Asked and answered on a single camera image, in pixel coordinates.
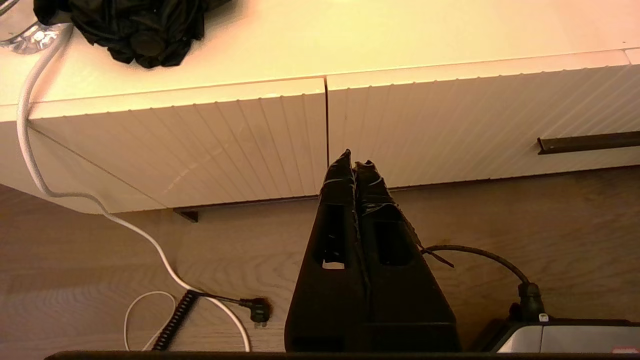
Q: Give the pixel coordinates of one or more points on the white pull-out drawer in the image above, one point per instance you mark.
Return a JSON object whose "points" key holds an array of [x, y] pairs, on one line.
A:
{"points": [[615, 100]]}

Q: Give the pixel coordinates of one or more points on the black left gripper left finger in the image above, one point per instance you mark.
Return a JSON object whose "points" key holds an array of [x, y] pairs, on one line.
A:
{"points": [[330, 290]]}

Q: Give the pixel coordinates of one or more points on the black crumpled cloth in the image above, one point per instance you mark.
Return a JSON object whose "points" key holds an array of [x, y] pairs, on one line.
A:
{"points": [[145, 30]]}

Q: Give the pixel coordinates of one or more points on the clear glass dish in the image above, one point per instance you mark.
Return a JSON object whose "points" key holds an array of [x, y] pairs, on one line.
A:
{"points": [[30, 40]]}

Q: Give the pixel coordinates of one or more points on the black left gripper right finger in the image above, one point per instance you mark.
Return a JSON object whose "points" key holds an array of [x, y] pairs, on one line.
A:
{"points": [[405, 300]]}

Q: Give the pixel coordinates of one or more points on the white TV cabinet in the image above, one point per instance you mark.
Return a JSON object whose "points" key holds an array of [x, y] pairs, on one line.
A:
{"points": [[350, 40]]}

